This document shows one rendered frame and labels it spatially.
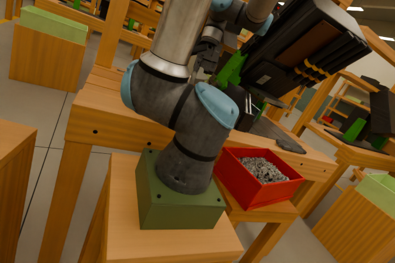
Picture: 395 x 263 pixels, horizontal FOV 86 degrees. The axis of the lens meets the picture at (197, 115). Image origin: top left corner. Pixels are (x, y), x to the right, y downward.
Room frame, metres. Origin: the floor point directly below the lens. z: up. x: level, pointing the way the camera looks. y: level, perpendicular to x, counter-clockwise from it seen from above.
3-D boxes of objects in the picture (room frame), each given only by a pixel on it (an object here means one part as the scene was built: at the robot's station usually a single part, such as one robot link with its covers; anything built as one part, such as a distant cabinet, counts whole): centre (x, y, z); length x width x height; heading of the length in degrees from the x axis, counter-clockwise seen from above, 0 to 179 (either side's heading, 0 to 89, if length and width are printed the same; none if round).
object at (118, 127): (1.01, -0.25, 0.82); 1.50 x 0.14 x 0.15; 117
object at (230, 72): (1.17, -0.08, 1.17); 0.13 x 0.12 x 0.20; 117
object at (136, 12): (1.59, 0.05, 1.23); 1.30 x 0.05 x 0.09; 117
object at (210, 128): (0.47, -0.02, 1.10); 0.13 x 0.12 x 0.14; 87
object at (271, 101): (1.21, -0.24, 1.11); 0.39 x 0.16 x 0.03; 27
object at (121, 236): (0.47, -0.03, 0.83); 0.32 x 0.32 x 0.04; 28
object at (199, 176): (0.47, -0.03, 0.98); 0.15 x 0.15 x 0.10
